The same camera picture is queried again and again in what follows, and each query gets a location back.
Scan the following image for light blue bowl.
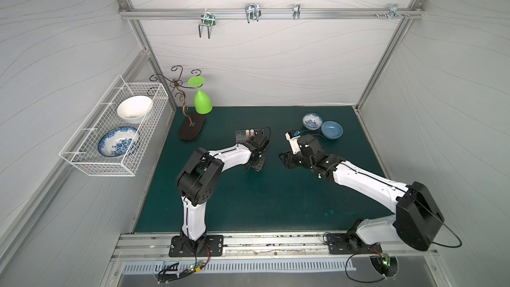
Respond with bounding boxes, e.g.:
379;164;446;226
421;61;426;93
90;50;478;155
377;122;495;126
321;121;343;140

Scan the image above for white bowl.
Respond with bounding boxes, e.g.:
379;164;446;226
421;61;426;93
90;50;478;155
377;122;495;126
117;96;153;124

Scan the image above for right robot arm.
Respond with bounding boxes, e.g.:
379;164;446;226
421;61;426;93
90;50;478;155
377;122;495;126
279;131;445;253

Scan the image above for right base cable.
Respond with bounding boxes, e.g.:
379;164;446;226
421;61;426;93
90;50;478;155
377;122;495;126
321;228;387;283

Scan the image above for round floor port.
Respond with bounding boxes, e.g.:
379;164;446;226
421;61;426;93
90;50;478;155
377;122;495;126
369;254;399;278

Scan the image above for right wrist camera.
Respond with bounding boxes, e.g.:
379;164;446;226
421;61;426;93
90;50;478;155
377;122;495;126
285;130;301;155

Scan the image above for metal double hook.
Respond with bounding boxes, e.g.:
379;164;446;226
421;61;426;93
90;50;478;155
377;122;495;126
244;3;262;23
198;12;216;39

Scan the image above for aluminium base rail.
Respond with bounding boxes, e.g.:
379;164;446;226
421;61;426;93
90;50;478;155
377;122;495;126
110;229;438;263

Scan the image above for metal clip hook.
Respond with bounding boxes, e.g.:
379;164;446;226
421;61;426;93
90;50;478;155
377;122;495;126
293;4;301;20

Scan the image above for blue floral plate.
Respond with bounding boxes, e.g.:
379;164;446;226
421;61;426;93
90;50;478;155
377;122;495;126
98;126;139;158

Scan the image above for metal double hook middle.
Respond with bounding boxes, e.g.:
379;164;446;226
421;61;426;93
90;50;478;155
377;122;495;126
244;3;262;23

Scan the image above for metal hook right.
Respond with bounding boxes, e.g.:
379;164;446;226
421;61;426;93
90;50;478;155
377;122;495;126
374;5;410;20

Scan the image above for left base cables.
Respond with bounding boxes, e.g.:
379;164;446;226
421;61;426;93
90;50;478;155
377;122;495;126
156;242;212;284

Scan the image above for clear acrylic lipstick organizer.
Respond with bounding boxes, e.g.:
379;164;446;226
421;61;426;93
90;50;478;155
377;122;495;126
235;129;260;144

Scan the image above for blue floral bowl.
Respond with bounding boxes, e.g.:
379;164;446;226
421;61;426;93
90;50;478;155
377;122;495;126
302;112;324;131

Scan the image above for copper wire stand black base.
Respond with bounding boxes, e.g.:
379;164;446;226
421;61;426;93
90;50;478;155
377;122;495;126
150;65;206;142

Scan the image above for white wire basket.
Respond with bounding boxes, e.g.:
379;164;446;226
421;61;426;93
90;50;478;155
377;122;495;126
59;76;168;177

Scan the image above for green plastic goblet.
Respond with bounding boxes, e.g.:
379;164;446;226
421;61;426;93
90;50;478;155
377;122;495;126
188;77;213;115

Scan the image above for metal double hook left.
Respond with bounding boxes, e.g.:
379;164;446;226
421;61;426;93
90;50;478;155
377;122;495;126
198;12;216;39

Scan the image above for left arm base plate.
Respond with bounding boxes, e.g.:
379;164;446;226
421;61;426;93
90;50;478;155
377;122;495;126
168;235;224;258

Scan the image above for aluminium cross rail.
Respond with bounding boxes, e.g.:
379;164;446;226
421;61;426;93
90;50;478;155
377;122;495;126
117;0;426;22

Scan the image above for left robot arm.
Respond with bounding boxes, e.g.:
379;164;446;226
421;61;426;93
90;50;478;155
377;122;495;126
176;130;270;252

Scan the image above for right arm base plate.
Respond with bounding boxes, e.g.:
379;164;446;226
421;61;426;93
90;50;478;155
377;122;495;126
322;232;383;255

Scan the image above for white cable duct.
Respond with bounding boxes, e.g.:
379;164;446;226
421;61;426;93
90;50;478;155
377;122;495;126
122;257;357;276

